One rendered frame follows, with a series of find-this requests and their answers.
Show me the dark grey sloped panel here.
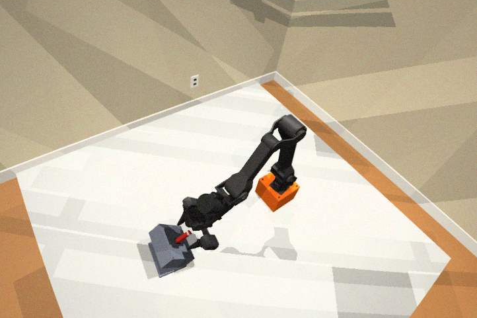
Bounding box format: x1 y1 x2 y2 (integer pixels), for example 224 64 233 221
148 224 194 278

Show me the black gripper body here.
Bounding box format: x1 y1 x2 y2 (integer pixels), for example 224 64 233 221
182 196 222 250

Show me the dark red peg with grey band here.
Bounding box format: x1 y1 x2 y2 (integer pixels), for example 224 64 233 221
175 230 192 243

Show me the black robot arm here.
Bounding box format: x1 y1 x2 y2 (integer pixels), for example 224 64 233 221
183 114 307 231

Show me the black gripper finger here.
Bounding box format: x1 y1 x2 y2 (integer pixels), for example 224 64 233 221
187 239 203 250
177 205 187 225

